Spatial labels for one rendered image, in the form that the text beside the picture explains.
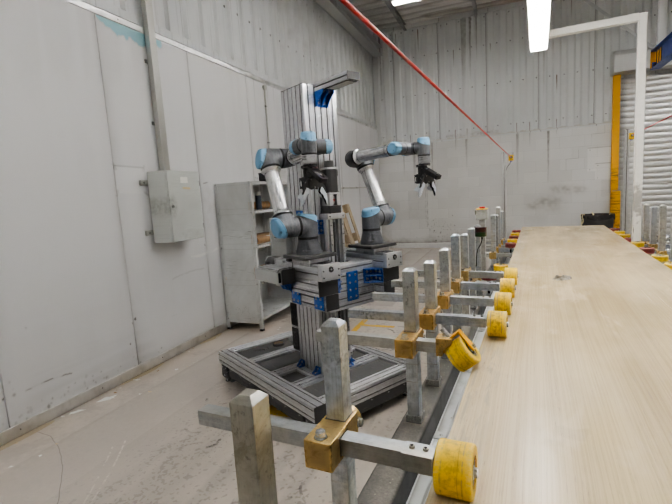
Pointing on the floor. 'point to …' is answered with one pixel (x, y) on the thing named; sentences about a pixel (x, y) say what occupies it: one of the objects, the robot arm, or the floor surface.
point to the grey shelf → (246, 253)
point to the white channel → (635, 98)
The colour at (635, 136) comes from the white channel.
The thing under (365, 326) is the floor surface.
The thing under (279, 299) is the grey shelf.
